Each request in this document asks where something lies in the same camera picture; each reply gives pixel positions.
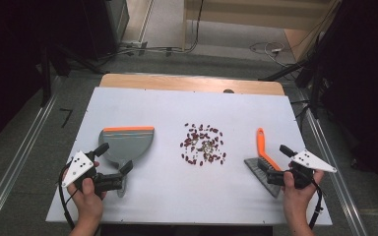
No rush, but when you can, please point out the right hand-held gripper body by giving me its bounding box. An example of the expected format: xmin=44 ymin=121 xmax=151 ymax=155
xmin=266 ymin=149 xmax=338 ymax=190

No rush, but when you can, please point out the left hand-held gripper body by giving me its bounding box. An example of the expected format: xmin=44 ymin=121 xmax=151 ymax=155
xmin=61 ymin=150 xmax=126 ymax=195

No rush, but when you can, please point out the orange brush with grey bristles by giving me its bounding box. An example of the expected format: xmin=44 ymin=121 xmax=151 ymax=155
xmin=244 ymin=127 xmax=284 ymax=199

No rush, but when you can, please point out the grey dustpan with orange edge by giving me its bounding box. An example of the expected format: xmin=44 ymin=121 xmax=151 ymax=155
xmin=97 ymin=126 xmax=156 ymax=199

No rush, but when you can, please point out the person's left hand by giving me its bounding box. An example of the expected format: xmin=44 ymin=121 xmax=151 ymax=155
xmin=67 ymin=176 xmax=108 ymax=227

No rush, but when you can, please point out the person's right hand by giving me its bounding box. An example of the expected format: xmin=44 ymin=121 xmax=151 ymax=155
xmin=282 ymin=169 xmax=325 ymax=224

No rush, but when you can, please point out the white table board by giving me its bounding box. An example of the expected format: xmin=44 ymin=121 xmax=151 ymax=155
xmin=45 ymin=86 xmax=334 ymax=227

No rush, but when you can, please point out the pile of red beans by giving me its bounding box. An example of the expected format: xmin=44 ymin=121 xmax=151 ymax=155
xmin=179 ymin=122 xmax=227 ymax=167

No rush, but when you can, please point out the black stand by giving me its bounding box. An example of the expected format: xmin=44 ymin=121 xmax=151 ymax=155
xmin=258 ymin=32 xmax=324 ymax=120
xmin=39 ymin=41 xmax=107 ymax=108

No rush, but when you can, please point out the black curtain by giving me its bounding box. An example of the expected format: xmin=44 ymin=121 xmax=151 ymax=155
xmin=0 ymin=0 xmax=52 ymax=153
xmin=318 ymin=0 xmax=378 ymax=186

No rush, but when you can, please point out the wooden table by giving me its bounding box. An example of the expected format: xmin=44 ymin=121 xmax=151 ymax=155
xmin=98 ymin=73 xmax=286 ymax=97

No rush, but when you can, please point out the grey power strip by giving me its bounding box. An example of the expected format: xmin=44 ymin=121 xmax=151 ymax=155
xmin=121 ymin=39 xmax=149 ymax=56

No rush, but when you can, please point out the dark cabinet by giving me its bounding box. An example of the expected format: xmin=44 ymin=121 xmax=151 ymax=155
xmin=78 ymin=0 xmax=131 ymax=61

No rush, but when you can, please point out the light wooden furniture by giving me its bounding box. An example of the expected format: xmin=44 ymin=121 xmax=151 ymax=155
xmin=182 ymin=0 xmax=343 ymax=63

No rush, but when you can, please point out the aluminium floor rail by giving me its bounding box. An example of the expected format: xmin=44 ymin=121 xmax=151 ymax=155
xmin=303 ymin=106 xmax=369 ymax=236
xmin=0 ymin=76 xmax=62 ymax=236

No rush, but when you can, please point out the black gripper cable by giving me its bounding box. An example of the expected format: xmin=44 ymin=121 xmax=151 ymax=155
xmin=307 ymin=178 xmax=325 ymax=230
xmin=57 ymin=161 xmax=80 ymax=231

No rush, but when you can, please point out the white floor cable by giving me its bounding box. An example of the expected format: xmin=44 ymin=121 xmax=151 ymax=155
xmin=249 ymin=40 xmax=291 ymax=68

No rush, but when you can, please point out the grey floor cable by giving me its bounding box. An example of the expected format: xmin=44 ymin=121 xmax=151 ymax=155
xmin=97 ymin=45 xmax=191 ymax=63

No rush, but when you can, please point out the black hanging cable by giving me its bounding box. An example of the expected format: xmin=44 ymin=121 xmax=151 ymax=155
xmin=185 ymin=0 xmax=206 ymax=53

